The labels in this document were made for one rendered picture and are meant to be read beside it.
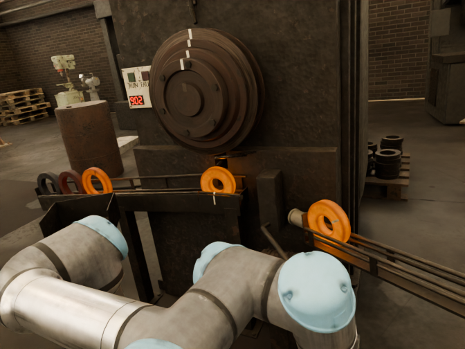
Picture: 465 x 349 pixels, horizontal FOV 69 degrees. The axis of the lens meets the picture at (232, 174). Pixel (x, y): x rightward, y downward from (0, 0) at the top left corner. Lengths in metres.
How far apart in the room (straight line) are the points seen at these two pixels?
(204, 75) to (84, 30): 9.35
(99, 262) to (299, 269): 0.43
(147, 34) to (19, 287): 1.22
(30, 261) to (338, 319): 0.49
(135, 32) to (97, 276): 1.17
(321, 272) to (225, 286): 0.10
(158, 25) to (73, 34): 9.25
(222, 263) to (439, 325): 1.57
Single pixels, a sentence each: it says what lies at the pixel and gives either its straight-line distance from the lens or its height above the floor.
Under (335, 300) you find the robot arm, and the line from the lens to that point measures 0.36.
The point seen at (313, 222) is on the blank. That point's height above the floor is 0.70.
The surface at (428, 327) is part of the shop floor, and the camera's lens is 1.88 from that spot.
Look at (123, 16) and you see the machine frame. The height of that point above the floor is 1.45.
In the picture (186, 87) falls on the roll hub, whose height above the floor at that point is 1.16.
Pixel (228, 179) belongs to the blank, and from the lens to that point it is 1.39.
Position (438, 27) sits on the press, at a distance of 5.17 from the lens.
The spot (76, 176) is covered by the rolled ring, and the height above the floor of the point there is 0.73.
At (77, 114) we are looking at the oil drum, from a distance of 4.06.
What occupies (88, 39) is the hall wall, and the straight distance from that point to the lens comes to 10.41.
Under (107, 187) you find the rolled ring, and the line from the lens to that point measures 1.83.
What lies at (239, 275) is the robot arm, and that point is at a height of 1.02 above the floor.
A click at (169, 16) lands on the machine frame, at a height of 1.42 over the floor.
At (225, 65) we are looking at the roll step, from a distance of 1.22.
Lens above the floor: 1.26
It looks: 20 degrees down
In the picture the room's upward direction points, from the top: 7 degrees counter-clockwise
